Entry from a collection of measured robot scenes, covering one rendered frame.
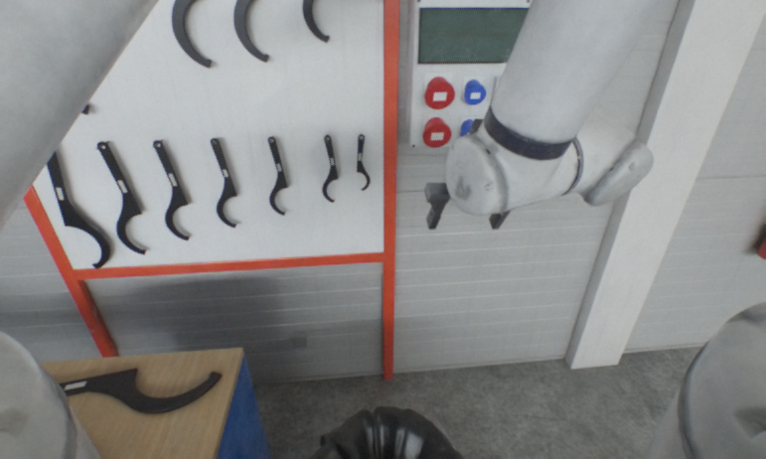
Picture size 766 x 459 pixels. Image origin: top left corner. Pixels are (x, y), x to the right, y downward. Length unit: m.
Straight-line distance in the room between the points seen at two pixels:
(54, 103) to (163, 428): 0.95
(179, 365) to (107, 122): 0.92
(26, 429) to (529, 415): 2.29
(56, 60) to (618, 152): 0.56
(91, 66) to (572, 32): 0.44
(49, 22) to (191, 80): 1.15
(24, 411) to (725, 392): 0.33
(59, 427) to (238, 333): 1.96
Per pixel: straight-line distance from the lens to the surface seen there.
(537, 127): 0.37
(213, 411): 1.25
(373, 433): 1.51
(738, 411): 0.26
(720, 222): 2.63
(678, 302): 2.85
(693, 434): 0.28
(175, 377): 1.37
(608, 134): 0.51
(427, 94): 1.40
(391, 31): 1.51
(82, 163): 1.89
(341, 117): 1.55
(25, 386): 0.27
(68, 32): 0.49
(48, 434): 0.27
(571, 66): 0.35
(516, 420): 2.38
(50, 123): 0.47
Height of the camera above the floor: 1.90
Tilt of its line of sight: 29 degrees down
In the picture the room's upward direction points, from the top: straight up
